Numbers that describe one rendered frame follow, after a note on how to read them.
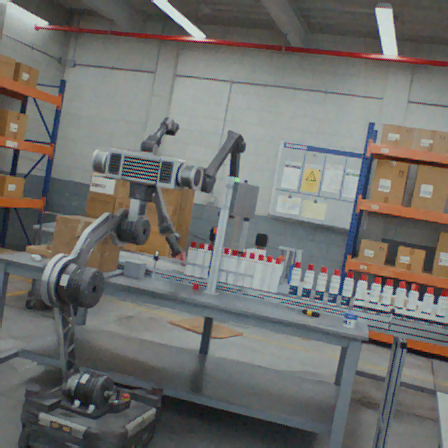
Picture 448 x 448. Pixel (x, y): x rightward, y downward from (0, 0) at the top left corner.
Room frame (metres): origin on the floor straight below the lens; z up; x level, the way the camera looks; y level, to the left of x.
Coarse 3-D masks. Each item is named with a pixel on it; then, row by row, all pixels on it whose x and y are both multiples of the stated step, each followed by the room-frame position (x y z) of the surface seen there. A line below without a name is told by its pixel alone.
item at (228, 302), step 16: (0, 256) 3.31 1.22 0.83; (16, 256) 3.41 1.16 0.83; (144, 256) 4.43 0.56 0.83; (128, 288) 3.11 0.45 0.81; (144, 288) 3.11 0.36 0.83; (160, 288) 3.20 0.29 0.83; (176, 288) 3.29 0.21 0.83; (192, 288) 3.39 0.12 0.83; (208, 304) 3.03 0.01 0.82; (224, 304) 3.06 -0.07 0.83; (240, 304) 3.14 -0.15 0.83; (256, 304) 3.23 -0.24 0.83; (272, 304) 3.32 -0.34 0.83; (336, 304) 3.75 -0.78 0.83; (352, 304) 3.86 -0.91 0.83; (272, 320) 2.96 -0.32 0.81; (288, 320) 2.94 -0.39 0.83; (304, 320) 3.01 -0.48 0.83; (320, 320) 3.09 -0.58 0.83; (336, 320) 3.17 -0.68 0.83; (352, 336) 2.88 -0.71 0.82; (368, 336) 2.88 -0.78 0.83
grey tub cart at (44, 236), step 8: (40, 216) 5.42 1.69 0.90; (40, 224) 5.43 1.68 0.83; (48, 224) 5.94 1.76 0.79; (40, 232) 5.44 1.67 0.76; (48, 232) 5.48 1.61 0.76; (40, 240) 5.47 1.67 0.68; (48, 240) 5.50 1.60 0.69; (32, 280) 5.56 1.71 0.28; (40, 280) 5.54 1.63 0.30; (32, 288) 5.50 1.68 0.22; (32, 296) 5.50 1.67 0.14; (40, 296) 5.53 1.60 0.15; (32, 304) 5.55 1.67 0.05
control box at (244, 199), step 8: (240, 184) 3.31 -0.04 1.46; (248, 184) 3.36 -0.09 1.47; (232, 192) 3.33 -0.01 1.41; (240, 192) 3.32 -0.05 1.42; (248, 192) 3.36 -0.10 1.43; (256, 192) 3.41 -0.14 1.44; (232, 200) 3.32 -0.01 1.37; (240, 200) 3.33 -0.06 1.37; (248, 200) 3.37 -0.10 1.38; (256, 200) 3.41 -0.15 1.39; (232, 208) 3.32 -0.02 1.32; (240, 208) 3.33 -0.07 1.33; (248, 208) 3.38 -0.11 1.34; (248, 216) 3.39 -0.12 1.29
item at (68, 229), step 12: (60, 216) 3.26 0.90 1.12; (72, 216) 3.36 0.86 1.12; (84, 216) 3.48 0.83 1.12; (60, 228) 3.25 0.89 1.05; (72, 228) 3.23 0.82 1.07; (84, 228) 3.21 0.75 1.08; (60, 240) 3.25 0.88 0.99; (72, 240) 3.23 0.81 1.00; (108, 240) 3.25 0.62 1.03; (60, 252) 3.25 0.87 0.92; (96, 252) 3.19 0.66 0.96; (108, 252) 3.27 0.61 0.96; (96, 264) 3.18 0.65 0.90; (108, 264) 3.30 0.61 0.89
